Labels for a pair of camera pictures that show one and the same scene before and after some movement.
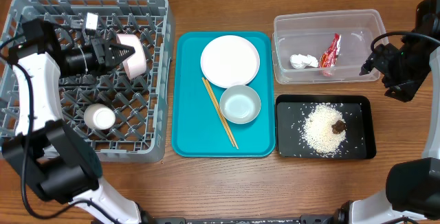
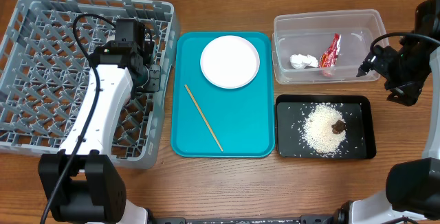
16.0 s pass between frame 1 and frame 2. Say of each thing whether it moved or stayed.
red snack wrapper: stayed
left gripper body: moved
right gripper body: stayed
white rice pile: stayed
